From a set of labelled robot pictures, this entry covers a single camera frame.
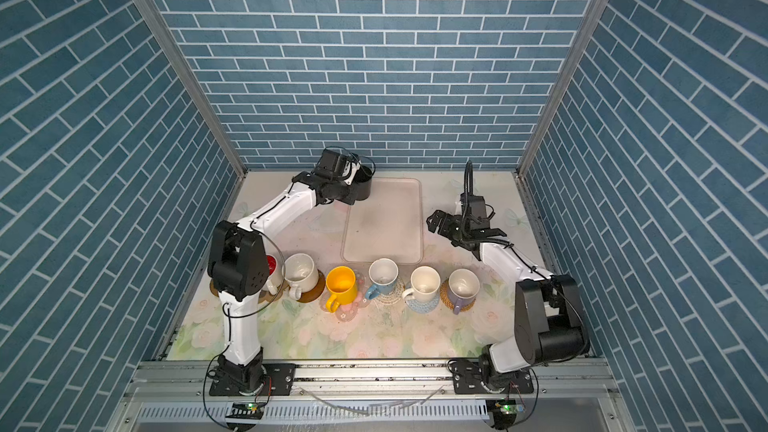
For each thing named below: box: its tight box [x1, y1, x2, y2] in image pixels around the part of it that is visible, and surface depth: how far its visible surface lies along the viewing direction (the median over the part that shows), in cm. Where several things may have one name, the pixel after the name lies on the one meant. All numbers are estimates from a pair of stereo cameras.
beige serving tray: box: [341, 178, 424, 265], surface depth 105 cm
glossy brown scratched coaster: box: [297, 268, 326, 303], surface depth 89 cm
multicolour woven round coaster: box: [374, 281, 406, 305], surface depth 88 cm
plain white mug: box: [402, 265, 441, 303], surface depth 84 cm
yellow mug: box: [326, 266, 357, 313], surface depth 84 cm
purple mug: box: [448, 268, 481, 315], surface depth 85 cm
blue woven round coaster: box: [405, 294, 440, 314], surface depth 88 cm
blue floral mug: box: [366, 257, 399, 300], surface depth 84 cm
